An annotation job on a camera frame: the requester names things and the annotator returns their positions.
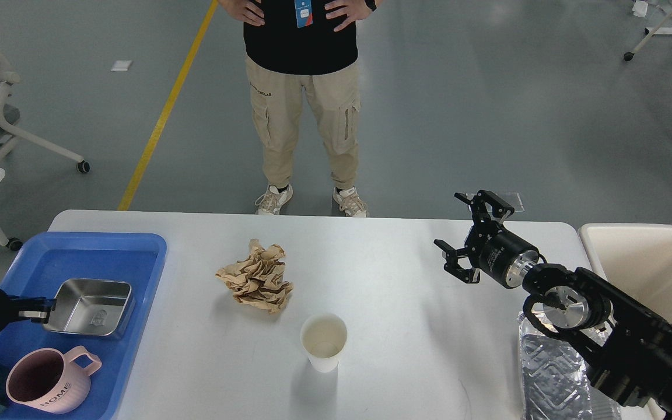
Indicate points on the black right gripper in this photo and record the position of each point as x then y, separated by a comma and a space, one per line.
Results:
491, 248

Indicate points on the square stainless steel tray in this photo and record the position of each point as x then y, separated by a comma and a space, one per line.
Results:
92, 307

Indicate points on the pink ceramic mug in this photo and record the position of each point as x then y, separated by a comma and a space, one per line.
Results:
52, 381

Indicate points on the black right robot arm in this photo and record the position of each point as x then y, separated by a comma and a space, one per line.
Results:
627, 346

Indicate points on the person's left hand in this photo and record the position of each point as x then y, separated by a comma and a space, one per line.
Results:
350, 11

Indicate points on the person's right hand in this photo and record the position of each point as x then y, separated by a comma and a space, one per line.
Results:
248, 12

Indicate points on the blue plastic tray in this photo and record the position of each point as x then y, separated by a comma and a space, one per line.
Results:
49, 259

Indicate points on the aluminium foil tray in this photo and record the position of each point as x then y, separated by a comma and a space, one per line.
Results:
554, 381

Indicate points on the white paper cup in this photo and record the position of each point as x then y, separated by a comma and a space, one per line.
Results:
324, 336

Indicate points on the beige plastic bin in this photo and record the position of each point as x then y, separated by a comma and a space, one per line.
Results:
636, 258

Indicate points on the crumpled brown paper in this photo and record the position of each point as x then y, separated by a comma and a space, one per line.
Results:
258, 280

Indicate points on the person in black shirt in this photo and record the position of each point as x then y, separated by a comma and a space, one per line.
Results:
297, 58

